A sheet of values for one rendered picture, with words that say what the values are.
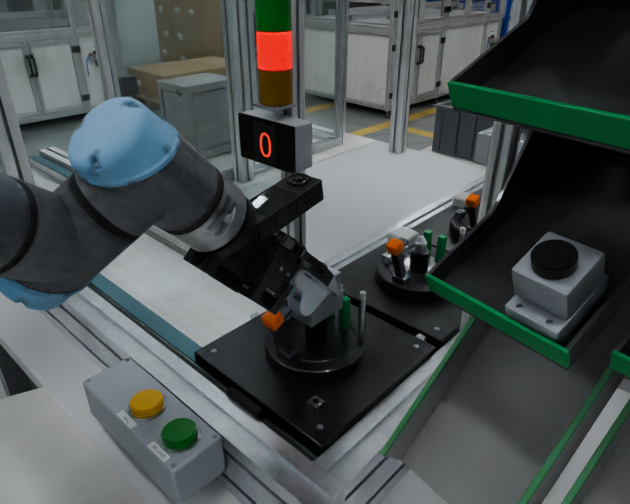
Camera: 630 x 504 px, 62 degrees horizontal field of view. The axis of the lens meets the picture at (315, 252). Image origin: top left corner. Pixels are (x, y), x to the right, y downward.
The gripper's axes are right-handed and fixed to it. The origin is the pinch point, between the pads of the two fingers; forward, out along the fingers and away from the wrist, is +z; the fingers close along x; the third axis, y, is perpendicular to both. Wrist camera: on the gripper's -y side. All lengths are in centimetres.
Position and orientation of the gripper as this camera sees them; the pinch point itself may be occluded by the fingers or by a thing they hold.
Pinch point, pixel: (319, 278)
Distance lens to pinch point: 68.4
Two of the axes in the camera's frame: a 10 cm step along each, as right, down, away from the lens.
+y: -5.1, 8.5, -1.6
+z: 4.5, 4.2, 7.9
